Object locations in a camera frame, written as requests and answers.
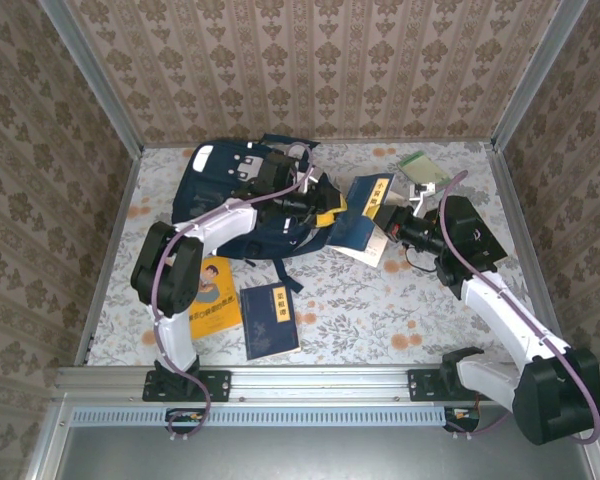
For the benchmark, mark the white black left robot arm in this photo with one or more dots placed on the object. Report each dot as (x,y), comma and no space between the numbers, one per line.
(180,280)

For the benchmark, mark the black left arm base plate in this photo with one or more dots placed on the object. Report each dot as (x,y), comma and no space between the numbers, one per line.
(220,385)

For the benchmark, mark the green notebook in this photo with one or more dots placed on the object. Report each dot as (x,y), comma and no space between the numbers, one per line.
(422,167)

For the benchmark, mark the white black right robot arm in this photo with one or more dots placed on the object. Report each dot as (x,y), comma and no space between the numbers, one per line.
(545,400)

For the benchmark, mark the grey metal panel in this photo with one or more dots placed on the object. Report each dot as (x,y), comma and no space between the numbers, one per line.
(305,455)

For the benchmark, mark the aluminium corner post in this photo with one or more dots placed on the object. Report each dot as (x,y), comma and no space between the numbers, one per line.
(535,80)
(95,85)

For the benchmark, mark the navy book horizontal yellow label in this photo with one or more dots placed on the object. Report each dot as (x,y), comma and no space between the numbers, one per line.
(360,225)

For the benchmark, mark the navy blue backpack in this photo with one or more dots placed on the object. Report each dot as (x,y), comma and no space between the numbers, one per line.
(205,190)

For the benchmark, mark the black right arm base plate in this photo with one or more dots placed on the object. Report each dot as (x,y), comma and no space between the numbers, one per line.
(420,385)

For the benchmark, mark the aluminium side rail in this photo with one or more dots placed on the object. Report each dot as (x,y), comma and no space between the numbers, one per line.
(503,170)
(125,200)

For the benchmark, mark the aluminium table edge rail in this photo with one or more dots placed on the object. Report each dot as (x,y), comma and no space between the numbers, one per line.
(320,380)

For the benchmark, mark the yellow book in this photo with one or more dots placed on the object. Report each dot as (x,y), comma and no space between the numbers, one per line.
(215,310)

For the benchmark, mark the navy book vertical yellow label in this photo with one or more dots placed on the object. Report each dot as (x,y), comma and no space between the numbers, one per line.
(270,325)

